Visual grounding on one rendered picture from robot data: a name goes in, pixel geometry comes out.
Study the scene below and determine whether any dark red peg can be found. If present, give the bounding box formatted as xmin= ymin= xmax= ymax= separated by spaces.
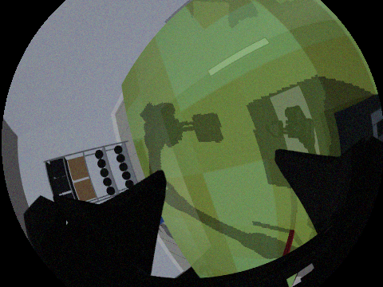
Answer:
xmin=282 ymin=230 xmax=294 ymax=256

